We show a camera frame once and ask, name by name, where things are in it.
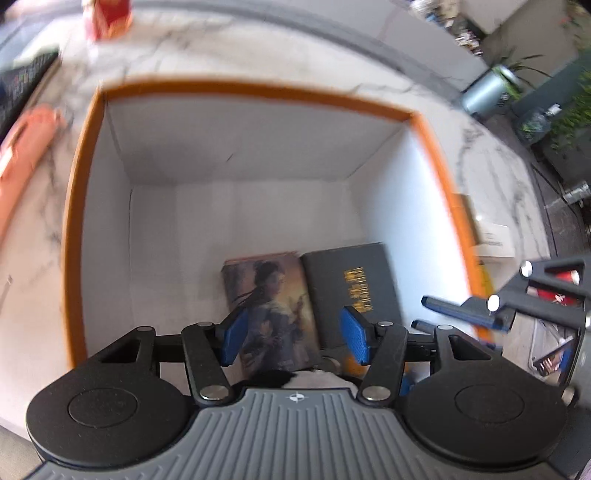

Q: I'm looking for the illustrated book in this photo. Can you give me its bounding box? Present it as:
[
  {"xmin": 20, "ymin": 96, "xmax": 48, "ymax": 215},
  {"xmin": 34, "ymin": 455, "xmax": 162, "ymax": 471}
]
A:
[{"xmin": 222, "ymin": 251, "xmax": 322, "ymax": 373}]

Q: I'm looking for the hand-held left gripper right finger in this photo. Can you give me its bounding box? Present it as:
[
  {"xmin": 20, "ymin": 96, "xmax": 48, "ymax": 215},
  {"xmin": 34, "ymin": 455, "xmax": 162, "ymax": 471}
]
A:
[{"xmin": 339, "ymin": 305, "xmax": 509, "ymax": 408}]

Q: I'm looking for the orange box lid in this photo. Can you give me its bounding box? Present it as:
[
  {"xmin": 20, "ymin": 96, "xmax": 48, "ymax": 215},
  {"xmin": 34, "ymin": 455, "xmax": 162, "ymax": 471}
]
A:
[{"xmin": 0, "ymin": 104, "xmax": 66, "ymax": 241}]

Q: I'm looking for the green leafy plant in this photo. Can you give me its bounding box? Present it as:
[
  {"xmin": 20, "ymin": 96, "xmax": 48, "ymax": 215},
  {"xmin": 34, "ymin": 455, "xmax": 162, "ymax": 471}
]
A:
[{"xmin": 549, "ymin": 76, "xmax": 591, "ymax": 154}]

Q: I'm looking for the black keyboard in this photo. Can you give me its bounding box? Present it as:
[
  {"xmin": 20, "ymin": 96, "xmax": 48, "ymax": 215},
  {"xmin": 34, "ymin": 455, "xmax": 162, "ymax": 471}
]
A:
[{"xmin": 0, "ymin": 46, "xmax": 61, "ymax": 140}]

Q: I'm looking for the orange cardboard box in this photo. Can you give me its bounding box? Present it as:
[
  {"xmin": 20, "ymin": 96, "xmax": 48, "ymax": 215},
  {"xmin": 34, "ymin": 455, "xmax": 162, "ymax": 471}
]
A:
[{"xmin": 62, "ymin": 80, "xmax": 505, "ymax": 371}]

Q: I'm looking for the white glasses box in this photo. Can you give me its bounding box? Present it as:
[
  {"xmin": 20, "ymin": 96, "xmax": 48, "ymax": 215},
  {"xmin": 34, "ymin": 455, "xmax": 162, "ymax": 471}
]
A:
[{"xmin": 473, "ymin": 214, "xmax": 516, "ymax": 260}]

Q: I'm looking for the black book gold lettering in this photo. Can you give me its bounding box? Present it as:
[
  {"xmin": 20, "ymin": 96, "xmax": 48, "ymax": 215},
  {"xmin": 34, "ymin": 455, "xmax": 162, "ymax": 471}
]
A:
[{"xmin": 301, "ymin": 242, "xmax": 403, "ymax": 350}]

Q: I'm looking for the metal fixture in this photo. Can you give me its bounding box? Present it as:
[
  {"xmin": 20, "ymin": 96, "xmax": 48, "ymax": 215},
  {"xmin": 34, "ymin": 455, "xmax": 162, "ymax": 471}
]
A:
[{"xmin": 560, "ymin": 182, "xmax": 591, "ymax": 204}]

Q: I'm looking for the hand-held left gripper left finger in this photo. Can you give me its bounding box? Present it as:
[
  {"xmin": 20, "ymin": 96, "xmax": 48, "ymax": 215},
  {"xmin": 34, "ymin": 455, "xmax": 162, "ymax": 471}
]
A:
[{"xmin": 88, "ymin": 307, "xmax": 252, "ymax": 407}]

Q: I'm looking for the potted plant in grey pot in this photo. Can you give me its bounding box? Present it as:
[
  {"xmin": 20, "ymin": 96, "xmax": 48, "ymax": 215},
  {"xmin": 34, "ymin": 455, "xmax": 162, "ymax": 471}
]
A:
[{"xmin": 462, "ymin": 51, "xmax": 555, "ymax": 116}]

